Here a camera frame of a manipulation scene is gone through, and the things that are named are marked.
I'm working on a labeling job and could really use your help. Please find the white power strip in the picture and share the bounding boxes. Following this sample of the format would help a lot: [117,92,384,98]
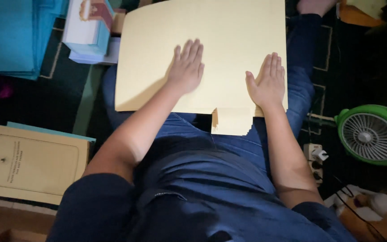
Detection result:
[303,143,324,185]

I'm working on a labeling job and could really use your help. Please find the light blue paper stack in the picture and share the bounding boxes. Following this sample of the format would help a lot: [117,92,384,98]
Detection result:
[69,37,121,65]

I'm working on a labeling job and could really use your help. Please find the orange and yellow bag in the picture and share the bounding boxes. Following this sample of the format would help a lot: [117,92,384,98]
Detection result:
[336,0,387,28]

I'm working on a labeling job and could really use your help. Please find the black cable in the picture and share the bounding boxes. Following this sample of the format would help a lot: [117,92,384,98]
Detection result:
[333,175,387,242]

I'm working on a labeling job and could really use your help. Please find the person's dark blue shirt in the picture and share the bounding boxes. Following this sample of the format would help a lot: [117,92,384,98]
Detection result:
[46,136,357,242]

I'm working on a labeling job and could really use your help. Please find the stack of plain manila folders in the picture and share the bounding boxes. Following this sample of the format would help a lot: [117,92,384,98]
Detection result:
[114,0,289,136]

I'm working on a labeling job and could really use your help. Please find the white plug adapter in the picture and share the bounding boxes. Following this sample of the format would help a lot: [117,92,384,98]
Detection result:
[311,149,329,162]

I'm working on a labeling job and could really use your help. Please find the beige printed document folder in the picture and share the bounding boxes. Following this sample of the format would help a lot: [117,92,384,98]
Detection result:
[0,124,90,205]

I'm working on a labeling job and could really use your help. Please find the brown and white plush toy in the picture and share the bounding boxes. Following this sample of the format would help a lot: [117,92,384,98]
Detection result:
[324,184,387,242]

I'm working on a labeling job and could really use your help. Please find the person's bare foot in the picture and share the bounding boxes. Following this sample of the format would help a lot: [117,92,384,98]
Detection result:
[296,0,338,17]

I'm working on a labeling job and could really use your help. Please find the green frog desk fan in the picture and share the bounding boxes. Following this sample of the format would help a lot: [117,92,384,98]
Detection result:
[334,103,387,167]

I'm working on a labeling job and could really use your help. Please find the person's left hand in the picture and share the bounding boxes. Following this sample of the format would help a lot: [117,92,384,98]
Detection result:
[165,38,205,96]

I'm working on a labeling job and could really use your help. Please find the dark green patterned rug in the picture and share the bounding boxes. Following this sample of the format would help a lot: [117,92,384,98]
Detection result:
[0,0,387,209]

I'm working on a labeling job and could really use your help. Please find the person's right hand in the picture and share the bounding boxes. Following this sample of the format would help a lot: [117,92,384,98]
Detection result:
[245,52,286,110]

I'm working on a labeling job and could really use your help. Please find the white and teal printed box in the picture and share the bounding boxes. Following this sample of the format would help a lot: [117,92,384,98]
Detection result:
[62,0,115,57]

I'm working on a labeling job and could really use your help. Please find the single teal folder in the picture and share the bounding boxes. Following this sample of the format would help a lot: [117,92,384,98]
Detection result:
[6,121,97,143]

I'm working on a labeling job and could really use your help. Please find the person's blue jeans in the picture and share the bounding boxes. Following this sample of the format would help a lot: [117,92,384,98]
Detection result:
[102,13,316,175]

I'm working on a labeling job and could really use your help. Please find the stack of teal folders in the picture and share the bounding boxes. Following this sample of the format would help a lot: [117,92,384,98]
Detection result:
[0,0,70,80]

